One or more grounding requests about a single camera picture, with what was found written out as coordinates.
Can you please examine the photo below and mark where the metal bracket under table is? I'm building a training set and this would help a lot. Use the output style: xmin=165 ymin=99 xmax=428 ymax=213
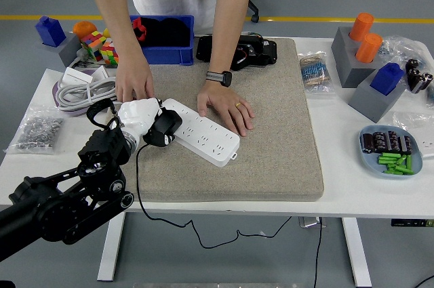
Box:
xmin=298 ymin=215 xmax=327 ymax=228

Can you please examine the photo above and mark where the black cylindrical capacitor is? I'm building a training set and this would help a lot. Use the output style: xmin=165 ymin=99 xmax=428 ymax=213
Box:
xmin=372 ymin=131 xmax=389 ymax=152
xmin=387 ymin=130 xmax=401 ymax=152
xmin=399 ymin=135 xmax=414 ymax=155
xmin=361 ymin=133 xmax=376 ymax=154

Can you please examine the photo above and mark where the clear bag of resistors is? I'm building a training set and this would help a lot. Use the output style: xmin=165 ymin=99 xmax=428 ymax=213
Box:
xmin=298 ymin=51 xmax=337 ymax=95

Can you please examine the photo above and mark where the clear bag of hardware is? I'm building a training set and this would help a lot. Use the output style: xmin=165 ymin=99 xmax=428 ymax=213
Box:
xmin=376 ymin=34 xmax=434 ymax=75

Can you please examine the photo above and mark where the black cloth pouch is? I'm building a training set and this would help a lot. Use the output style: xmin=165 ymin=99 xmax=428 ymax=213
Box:
xmin=145 ymin=18 xmax=191 ymax=48

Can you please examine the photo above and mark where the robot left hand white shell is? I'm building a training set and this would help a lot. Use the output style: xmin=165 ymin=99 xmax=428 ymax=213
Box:
xmin=117 ymin=97 xmax=177 ymax=148

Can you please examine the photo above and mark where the grey square block holder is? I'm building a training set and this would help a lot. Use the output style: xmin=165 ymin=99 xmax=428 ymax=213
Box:
xmin=31 ymin=33 xmax=82 ymax=73
xmin=348 ymin=69 xmax=408 ymax=123

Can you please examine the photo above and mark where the grey-brown mat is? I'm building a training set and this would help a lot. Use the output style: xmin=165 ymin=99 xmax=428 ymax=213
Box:
xmin=90 ymin=37 xmax=326 ymax=203

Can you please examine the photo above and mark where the black wrist watch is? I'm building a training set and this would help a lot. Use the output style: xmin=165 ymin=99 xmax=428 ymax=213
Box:
xmin=205 ymin=70 xmax=233 ymax=88

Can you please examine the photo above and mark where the clear bag of metal nuts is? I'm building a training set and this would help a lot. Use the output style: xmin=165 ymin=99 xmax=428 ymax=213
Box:
xmin=3 ymin=104 xmax=65 ymax=155

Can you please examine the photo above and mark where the black floor cable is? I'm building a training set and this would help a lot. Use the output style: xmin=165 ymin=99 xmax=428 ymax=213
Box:
xmin=415 ymin=274 xmax=434 ymax=288

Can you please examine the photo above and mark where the black office chair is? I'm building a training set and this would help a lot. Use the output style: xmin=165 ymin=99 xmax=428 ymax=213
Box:
xmin=247 ymin=0 xmax=269 ymax=24

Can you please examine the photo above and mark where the black mechanical device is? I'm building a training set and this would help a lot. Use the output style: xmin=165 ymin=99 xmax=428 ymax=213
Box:
xmin=196 ymin=33 xmax=279 ymax=72

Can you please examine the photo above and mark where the light blue plate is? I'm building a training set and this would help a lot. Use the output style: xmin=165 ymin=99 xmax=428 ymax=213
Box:
xmin=358 ymin=124 xmax=425 ymax=180

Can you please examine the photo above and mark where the empty clear plastic bag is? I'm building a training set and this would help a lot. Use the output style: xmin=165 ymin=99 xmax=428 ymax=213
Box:
xmin=392 ymin=110 xmax=434 ymax=133

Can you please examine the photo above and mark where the white table leg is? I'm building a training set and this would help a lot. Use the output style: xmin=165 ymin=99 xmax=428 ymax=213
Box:
xmin=340 ymin=217 xmax=373 ymax=288
xmin=97 ymin=211 xmax=127 ymax=282

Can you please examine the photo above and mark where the black plug cord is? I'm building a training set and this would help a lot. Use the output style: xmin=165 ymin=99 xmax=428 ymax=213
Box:
xmin=135 ymin=144 xmax=292 ymax=249

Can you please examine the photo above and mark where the person's left hand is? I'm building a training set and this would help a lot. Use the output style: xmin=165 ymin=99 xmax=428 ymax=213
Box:
xmin=197 ymin=81 xmax=255 ymax=137

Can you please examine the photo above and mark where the white power strip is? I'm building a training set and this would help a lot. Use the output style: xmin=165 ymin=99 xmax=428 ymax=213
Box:
xmin=162 ymin=98 xmax=241 ymax=168

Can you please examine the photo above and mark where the black hanging cable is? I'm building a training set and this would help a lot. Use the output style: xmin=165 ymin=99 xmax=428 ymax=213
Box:
xmin=312 ymin=218 xmax=323 ymax=288

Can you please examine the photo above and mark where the bag of large black capacitors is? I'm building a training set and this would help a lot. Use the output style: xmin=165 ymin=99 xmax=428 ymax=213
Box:
xmin=405 ymin=58 xmax=434 ymax=94

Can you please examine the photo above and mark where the orange cylinder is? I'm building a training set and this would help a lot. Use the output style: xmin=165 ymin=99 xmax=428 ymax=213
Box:
xmin=355 ymin=33 xmax=384 ymax=64
xmin=349 ymin=12 xmax=375 ymax=42

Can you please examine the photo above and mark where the black table control panel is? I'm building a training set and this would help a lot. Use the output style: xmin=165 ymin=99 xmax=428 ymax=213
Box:
xmin=390 ymin=219 xmax=434 ymax=228

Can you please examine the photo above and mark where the black plug adapter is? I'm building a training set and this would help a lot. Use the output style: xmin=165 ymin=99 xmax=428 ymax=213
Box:
xmin=151 ymin=108 xmax=183 ymax=140

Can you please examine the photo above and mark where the small white box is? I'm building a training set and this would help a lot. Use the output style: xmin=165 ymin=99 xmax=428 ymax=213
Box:
xmin=63 ymin=66 xmax=93 ymax=85

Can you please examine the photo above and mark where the person's right hand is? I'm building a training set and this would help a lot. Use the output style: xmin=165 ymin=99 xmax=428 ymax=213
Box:
xmin=115 ymin=54 xmax=156 ymax=103

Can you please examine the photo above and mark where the purple disc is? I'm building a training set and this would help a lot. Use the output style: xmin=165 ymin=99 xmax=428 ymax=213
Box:
xmin=51 ymin=67 xmax=109 ymax=118

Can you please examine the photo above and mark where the small white zip bag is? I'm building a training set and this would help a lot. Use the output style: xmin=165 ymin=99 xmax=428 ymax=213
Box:
xmin=417 ymin=131 xmax=434 ymax=160

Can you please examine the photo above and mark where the black pouch red trim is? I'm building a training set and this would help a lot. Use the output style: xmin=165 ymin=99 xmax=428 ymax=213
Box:
xmin=131 ymin=16 xmax=150 ymax=43

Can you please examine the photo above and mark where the colourful puzzle cube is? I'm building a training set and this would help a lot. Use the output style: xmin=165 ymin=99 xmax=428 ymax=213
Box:
xmin=80 ymin=30 xmax=106 ymax=62
xmin=100 ymin=39 xmax=119 ymax=66

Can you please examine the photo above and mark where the small white wall plug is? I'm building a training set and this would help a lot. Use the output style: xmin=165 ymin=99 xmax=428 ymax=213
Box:
xmin=76 ymin=47 xmax=91 ymax=64

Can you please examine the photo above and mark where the blue plastic block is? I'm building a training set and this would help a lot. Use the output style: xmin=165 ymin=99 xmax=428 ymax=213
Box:
xmin=35 ymin=16 xmax=67 ymax=47
xmin=370 ymin=62 xmax=406 ymax=96

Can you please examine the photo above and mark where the orange ball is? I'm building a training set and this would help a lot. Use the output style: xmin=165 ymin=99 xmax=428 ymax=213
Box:
xmin=72 ymin=20 xmax=98 ymax=40

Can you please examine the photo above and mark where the blue plastic bin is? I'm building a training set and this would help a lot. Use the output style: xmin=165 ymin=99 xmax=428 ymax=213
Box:
xmin=130 ymin=14 xmax=195 ymax=66

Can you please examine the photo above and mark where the grey two-hole block holder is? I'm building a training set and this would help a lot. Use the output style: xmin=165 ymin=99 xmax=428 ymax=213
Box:
xmin=331 ymin=26 xmax=384 ymax=89

